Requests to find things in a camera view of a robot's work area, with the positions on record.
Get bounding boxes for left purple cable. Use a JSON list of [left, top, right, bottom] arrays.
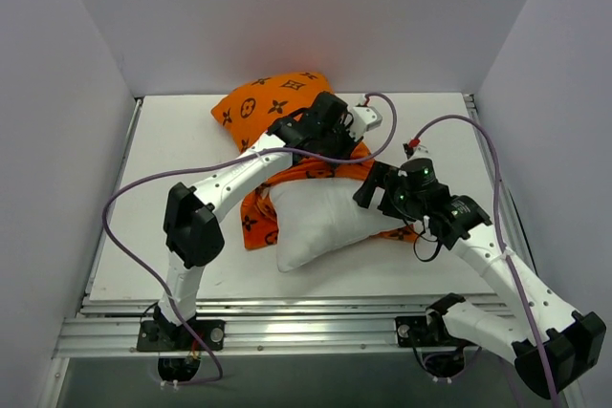
[[102, 91, 399, 384]]

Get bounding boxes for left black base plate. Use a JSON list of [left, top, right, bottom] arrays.
[[136, 319, 226, 353]]

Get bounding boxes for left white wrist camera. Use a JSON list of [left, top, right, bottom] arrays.
[[349, 105, 383, 139]]

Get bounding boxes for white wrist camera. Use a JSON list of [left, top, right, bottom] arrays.
[[349, 105, 383, 139], [403, 139, 431, 161]]

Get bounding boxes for orange patterned pillowcase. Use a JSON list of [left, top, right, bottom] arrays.
[[210, 71, 416, 251]]

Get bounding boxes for white pillow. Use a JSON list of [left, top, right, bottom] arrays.
[[269, 178, 404, 272]]

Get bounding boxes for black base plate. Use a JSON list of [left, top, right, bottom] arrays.
[[136, 319, 226, 353], [394, 314, 474, 348]]

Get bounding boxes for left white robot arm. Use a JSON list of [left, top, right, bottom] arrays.
[[154, 92, 380, 350]]

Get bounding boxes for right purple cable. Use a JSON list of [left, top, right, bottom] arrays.
[[413, 114, 565, 408]]

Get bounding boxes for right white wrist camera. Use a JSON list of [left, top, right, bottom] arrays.
[[403, 139, 431, 161]]

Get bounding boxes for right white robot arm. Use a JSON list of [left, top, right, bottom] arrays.
[[354, 158, 606, 399]]

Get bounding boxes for purple cable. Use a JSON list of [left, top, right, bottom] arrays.
[[102, 91, 399, 384], [413, 114, 565, 408]]

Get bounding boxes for aluminium frame rail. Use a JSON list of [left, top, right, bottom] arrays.
[[51, 296, 573, 360]]

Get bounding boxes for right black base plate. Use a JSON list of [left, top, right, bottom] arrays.
[[394, 314, 474, 348]]

